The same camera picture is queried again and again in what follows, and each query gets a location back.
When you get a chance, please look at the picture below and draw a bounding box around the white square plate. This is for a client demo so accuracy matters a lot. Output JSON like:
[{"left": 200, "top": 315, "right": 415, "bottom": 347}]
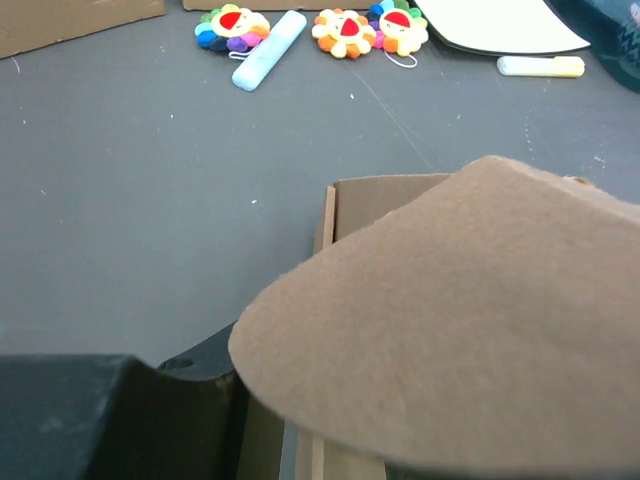
[{"left": 416, "top": 0, "right": 590, "bottom": 55}]

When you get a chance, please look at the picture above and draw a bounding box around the light blue marker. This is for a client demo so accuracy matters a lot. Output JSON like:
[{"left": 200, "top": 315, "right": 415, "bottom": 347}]
[{"left": 231, "top": 10, "right": 307, "bottom": 92}]

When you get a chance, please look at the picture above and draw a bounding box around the cardboard box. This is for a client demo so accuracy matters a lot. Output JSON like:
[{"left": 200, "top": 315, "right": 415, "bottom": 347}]
[
  {"left": 229, "top": 156, "right": 639, "bottom": 479},
  {"left": 181, "top": 0, "right": 374, "bottom": 11},
  {"left": 1, "top": 0, "right": 165, "bottom": 59}
]

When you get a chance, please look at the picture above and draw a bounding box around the teal plastic bin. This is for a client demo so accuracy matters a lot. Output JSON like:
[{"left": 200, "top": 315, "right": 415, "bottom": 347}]
[{"left": 548, "top": 0, "right": 639, "bottom": 93}]

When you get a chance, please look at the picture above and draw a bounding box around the rainbow flower plush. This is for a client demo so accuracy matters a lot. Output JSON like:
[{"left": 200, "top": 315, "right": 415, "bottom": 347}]
[
  {"left": 366, "top": 0, "right": 429, "bottom": 69},
  {"left": 194, "top": 4, "right": 271, "bottom": 60}
]

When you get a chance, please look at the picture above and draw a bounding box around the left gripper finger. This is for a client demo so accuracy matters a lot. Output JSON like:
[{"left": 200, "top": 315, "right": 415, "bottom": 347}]
[{"left": 1, "top": 327, "right": 247, "bottom": 479}]

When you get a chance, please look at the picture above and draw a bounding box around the yellow highlighter marker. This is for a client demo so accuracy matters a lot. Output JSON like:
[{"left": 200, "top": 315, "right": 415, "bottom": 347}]
[{"left": 496, "top": 56, "right": 586, "bottom": 79}]

